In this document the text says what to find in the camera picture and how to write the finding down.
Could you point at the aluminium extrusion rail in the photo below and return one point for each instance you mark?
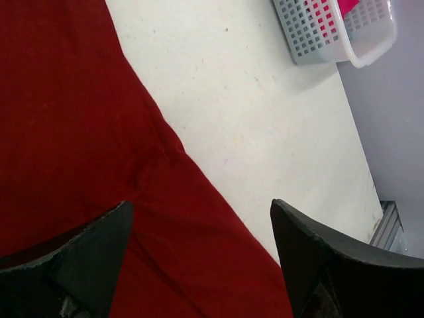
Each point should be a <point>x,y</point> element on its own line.
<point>389,234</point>

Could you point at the pink red t shirt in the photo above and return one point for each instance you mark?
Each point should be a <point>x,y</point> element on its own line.
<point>317,20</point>

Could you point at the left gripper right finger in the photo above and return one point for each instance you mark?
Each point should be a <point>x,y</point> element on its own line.
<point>330,274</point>

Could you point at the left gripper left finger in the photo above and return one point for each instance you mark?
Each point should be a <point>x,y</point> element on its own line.
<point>73,274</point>

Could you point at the white plastic basket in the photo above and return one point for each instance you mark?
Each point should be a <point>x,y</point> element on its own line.
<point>365,34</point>

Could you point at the dark red t shirt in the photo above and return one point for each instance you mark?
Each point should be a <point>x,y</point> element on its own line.
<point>80,134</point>

